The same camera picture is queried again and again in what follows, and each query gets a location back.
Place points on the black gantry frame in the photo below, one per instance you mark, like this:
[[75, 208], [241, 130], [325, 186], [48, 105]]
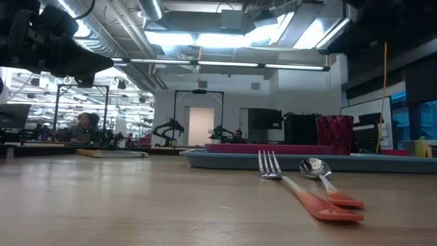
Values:
[[82, 85], [199, 91]]

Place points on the person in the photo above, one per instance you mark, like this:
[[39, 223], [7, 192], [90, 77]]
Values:
[[239, 138], [82, 131]]

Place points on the black crate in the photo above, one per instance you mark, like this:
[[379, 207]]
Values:
[[300, 130]]

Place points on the white door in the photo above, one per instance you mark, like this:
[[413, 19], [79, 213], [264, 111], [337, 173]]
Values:
[[201, 126]]

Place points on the black aluminium table frame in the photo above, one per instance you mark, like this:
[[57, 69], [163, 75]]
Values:
[[41, 150]]

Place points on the silver ventilation duct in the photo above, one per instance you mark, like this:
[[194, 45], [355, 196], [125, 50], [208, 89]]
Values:
[[152, 8]]

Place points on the background green robot arm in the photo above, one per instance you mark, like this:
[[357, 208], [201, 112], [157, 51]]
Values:
[[220, 133]]

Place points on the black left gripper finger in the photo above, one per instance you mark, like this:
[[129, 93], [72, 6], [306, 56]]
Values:
[[75, 54], [82, 69]]

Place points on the red flat object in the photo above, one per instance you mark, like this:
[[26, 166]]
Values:
[[396, 152]]

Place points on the pink plastic plate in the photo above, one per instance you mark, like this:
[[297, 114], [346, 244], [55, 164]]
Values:
[[266, 149]]

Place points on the yellow green bottle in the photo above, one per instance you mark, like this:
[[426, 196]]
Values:
[[422, 148]]

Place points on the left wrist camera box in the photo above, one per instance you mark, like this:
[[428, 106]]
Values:
[[59, 20]]

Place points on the black wall monitor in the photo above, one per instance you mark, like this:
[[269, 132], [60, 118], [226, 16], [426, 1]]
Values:
[[264, 119]]

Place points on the long ceiling light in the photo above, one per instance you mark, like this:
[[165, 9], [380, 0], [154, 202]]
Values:
[[225, 64]]

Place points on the whiteboard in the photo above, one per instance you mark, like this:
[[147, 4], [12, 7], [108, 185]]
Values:
[[351, 111]]

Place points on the blue plastic tray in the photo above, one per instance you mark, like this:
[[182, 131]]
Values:
[[239, 162]]

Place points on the background black robot arm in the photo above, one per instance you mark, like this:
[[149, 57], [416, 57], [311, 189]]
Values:
[[170, 125]]

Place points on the grey computer monitor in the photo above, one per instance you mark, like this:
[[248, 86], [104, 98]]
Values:
[[13, 116]]

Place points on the black perforated panel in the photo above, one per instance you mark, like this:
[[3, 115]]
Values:
[[365, 140]]

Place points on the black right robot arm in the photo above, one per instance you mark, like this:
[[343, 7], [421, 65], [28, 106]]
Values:
[[392, 17]]

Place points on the purple faceted cup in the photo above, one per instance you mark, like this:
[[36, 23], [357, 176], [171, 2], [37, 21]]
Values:
[[334, 135]]

